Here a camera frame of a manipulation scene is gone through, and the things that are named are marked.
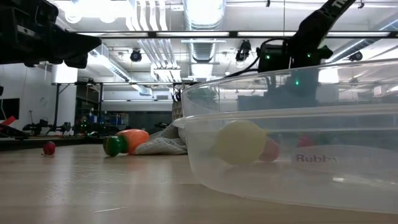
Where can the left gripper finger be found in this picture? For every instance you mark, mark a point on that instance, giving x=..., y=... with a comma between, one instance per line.
x=76, y=61
x=74, y=42

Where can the small red toy fruit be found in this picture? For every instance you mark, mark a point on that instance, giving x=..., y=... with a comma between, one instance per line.
x=49, y=148

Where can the orange toy carrot green top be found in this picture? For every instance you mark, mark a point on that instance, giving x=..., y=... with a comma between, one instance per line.
x=136, y=140

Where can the yellow toy lemon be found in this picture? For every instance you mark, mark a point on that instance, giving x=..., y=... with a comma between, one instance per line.
x=241, y=141

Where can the clear plastic tupperware container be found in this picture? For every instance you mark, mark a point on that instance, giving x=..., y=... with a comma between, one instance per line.
x=280, y=186

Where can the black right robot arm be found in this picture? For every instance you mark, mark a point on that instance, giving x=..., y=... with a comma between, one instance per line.
x=320, y=21

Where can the background robot arms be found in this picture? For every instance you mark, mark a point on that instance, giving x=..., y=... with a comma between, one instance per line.
x=46, y=127

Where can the black monitor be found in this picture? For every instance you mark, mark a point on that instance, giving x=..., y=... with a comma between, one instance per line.
x=9, y=109

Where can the green artificial plant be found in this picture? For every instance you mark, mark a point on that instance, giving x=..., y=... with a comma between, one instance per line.
x=178, y=95

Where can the grey waffle cloth towel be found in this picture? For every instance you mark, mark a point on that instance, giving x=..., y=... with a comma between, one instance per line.
x=161, y=143

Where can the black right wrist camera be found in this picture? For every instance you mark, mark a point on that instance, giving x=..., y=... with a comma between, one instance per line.
x=273, y=59

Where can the black background post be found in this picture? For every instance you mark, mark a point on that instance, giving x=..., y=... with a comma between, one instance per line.
x=57, y=105

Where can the black ceiling camera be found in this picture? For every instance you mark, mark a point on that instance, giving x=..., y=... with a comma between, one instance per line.
x=136, y=56
x=356, y=56

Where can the black overhead camera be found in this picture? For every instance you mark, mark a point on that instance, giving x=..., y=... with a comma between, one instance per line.
x=243, y=49

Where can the black table edge rail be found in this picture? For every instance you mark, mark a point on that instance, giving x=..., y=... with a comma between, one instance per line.
x=31, y=143

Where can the silver ceiling duct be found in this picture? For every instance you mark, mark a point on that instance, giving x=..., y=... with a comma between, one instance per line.
x=203, y=14

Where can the black overhead frame beam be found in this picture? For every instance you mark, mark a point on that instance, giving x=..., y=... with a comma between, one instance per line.
x=186, y=34

